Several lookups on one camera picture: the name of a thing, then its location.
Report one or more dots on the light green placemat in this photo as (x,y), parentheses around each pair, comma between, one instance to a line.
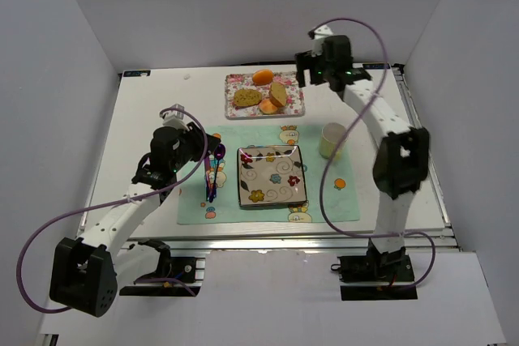
(331,192)

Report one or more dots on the right blue table label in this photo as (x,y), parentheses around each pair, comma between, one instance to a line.
(376,66)

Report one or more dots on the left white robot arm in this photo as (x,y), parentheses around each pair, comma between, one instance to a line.
(89,271)

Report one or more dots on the pale yellow mug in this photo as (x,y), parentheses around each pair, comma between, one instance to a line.
(330,139)

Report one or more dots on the square floral plate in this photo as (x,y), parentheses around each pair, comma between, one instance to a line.
(270,176)

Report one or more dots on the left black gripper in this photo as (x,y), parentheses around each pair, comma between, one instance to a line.
(207,143)

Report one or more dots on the blue table label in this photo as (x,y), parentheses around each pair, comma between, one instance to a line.
(376,66)
(136,73)

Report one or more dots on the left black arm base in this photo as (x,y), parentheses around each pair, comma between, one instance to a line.
(150,268)

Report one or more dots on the orange bun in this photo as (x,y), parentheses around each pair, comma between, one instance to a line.
(262,77)
(266,107)

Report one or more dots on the orange bun at front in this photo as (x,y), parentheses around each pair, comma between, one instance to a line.
(266,107)

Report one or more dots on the purple spoon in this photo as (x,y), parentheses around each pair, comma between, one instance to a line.
(214,176)

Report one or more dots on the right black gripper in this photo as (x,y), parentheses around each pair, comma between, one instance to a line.
(305,66)

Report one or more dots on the orange bun at back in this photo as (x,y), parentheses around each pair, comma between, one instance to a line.
(262,77)

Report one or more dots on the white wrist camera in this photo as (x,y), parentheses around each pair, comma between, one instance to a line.
(320,32)
(173,117)

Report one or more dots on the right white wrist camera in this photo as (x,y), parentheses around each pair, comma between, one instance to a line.
(320,32)

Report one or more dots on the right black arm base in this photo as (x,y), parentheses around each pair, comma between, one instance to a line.
(359,281)

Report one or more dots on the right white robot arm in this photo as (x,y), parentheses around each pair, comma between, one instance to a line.
(401,162)

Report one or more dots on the floral serving tray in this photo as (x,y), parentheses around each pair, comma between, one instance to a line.
(295,106)

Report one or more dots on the flat seeded bread slice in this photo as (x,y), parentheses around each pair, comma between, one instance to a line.
(247,97)

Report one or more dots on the left blue table label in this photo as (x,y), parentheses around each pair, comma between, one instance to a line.
(136,73)

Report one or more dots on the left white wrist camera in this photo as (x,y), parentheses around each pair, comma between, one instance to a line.
(173,117)

